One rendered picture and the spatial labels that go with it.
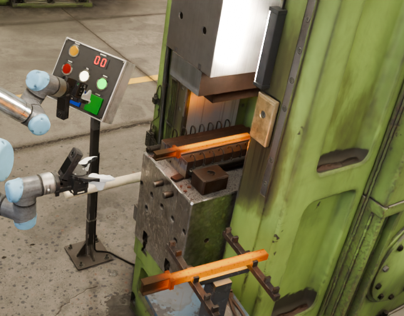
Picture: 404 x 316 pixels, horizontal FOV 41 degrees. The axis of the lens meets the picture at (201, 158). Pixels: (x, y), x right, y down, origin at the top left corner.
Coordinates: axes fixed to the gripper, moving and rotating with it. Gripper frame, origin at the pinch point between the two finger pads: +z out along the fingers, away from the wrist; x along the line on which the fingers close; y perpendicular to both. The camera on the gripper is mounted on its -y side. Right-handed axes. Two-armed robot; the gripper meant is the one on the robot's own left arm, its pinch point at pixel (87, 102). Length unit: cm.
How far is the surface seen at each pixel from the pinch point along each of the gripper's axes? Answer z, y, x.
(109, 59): 5.0, 20.1, 1.2
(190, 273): -39, -31, -85
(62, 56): 5.1, 13.7, 24.7
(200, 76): -18, 26, -53
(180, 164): 3.0, -7.4, -49.1
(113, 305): 49, -90, -24
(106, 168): 128, -45, 57
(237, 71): -13, 32, -63
